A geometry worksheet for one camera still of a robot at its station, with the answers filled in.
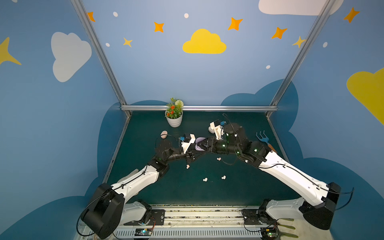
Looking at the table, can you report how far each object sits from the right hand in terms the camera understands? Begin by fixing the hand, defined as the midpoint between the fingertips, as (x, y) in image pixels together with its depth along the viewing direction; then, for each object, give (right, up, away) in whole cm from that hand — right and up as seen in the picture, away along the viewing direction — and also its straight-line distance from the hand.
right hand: (199, 143), depth 67 cm
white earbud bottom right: (+15, -23, +21) cm, 35 cm away
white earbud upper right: (+14, -13, +29) cm, 35 cm away
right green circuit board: (+34, -45, +5) cm, 56 cm away
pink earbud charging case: (-25, +2, +41) cm, 48 cm away
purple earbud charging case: (-1, +2, +2) cm, 2 cm away
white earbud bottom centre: (+4, -23, +20) cm, 31 cm away
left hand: (+3, -3, +3) cm, 5 cm away
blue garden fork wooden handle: (+50, -1, +40) cm, 64 cm away
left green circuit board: (-27, -43, +4) cm, 51 cm away
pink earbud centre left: (-6, -17, +25) cm, 31 cm away
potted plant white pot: (-16, +17, +32) cm, 40 cm away
